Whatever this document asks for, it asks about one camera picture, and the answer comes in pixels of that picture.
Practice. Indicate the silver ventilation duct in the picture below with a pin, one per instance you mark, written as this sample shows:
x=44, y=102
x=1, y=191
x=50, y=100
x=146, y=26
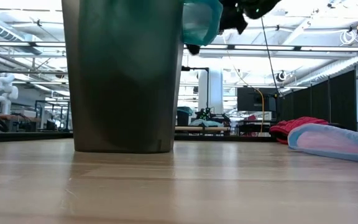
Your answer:
x=2, y=31

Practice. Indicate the black bin teal liner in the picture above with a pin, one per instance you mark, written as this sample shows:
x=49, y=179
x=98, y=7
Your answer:
x=183, y=118

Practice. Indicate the wooden top workbench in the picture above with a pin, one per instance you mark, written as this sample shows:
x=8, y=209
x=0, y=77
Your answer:
x=207, y=128

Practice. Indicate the red black work glove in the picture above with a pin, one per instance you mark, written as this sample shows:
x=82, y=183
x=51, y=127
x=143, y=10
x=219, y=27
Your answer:
x=294, y=124

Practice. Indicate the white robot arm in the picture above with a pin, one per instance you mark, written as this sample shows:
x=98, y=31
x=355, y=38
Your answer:
x=3, y=93

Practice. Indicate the green plastic trash bag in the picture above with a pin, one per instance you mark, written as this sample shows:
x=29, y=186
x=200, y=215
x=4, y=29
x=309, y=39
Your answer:
x=202, y=21

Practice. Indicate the black room divider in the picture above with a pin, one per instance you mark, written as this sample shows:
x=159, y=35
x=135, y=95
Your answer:
x=319, y=102

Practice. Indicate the black display screen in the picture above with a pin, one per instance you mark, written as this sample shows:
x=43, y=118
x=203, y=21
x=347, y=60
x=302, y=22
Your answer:
x=253, y=99

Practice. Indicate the dark grey waste bin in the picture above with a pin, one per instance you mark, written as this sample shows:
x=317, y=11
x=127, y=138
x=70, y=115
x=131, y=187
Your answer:
x=120, y=93

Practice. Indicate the white square pillar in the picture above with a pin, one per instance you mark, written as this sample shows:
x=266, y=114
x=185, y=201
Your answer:
x=213, y=90

